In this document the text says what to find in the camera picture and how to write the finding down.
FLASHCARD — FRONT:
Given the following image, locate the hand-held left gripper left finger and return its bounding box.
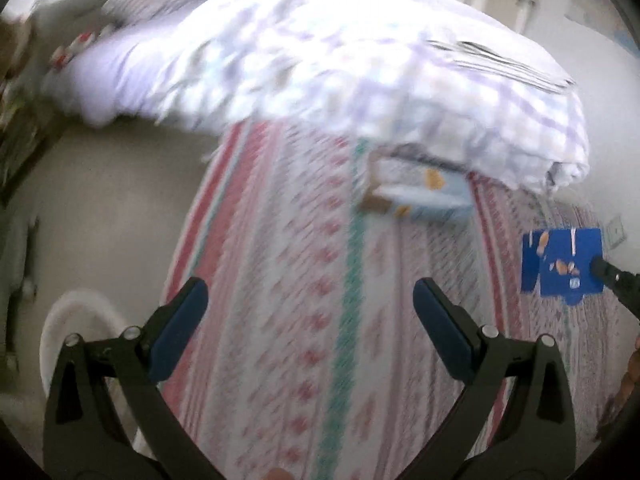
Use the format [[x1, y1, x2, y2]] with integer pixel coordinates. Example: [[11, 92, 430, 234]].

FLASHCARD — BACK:
[[42, 276, 226, 480]]

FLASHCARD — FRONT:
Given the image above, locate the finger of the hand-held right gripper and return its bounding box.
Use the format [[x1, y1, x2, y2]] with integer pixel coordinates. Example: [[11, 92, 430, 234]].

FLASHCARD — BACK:
[[590, 256, 640, 318]]

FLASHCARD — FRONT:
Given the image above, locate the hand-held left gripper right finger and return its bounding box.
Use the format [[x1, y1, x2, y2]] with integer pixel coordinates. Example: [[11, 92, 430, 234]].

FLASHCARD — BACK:
[[400, 277, 586, 480]]

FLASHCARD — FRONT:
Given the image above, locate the dark blue carton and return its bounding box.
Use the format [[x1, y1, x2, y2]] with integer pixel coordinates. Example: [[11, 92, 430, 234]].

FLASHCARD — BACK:
[[521, 227, 605, 307]]

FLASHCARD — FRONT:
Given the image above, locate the white plastic bin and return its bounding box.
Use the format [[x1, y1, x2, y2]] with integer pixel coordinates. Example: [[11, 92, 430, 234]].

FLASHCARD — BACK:
[[40, 289, 151, 461]]

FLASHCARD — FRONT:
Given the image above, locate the person's right hand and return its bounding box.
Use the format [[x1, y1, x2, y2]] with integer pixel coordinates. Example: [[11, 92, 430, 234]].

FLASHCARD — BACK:
[[620, 335, 640, 406]]

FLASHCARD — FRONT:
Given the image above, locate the light blue biscuit box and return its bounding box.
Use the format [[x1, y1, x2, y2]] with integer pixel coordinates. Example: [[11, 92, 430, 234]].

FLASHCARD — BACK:
[[357, 152, 475, 223]]

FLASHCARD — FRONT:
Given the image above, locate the patterned red green bed sheet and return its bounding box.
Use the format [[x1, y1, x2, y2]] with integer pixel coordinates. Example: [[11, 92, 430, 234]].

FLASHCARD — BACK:
[[160, 120, 631, 480]]

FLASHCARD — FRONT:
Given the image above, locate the folded striped grey cloth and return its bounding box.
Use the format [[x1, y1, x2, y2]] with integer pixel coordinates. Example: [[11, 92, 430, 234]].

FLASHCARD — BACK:
[[425, 37, 576, 96]]

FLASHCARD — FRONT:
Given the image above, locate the lavender pillow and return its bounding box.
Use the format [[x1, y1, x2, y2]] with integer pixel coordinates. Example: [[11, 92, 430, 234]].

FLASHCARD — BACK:
[[42, 25, 201, 128]]

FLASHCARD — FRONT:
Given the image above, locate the small red white plush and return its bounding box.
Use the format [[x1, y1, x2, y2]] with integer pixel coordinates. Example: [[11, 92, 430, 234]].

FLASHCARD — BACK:
[[50, 30, 113, 68]]

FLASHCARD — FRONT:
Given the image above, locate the pastel checked blanket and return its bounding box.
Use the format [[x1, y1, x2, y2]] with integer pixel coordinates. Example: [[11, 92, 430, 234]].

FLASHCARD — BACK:
[[145, 0, 591, 196]]

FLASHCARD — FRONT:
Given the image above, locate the brown plush toy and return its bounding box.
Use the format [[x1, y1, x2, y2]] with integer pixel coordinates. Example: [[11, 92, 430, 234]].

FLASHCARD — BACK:
[[0, 15, 36, 81]]

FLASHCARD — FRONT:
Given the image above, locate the white wall socket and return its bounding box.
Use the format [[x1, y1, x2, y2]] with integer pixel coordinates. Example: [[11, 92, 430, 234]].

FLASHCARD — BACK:
[[602, 215, 628, 248]]

